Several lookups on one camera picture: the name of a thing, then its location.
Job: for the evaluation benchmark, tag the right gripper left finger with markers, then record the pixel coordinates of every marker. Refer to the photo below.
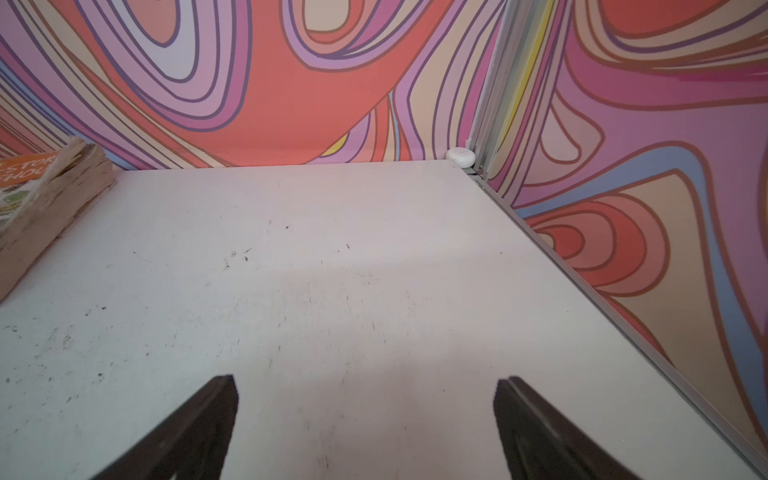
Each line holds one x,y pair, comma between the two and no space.
191,443

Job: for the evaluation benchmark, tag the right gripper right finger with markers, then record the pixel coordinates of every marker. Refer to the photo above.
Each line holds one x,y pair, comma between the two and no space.
539,442

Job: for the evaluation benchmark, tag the white corner foot cap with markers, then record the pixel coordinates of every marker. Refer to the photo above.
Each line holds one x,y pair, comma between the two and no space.
462,157

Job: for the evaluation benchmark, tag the orange treehouse book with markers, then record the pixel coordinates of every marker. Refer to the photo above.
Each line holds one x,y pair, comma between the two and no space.
41,196

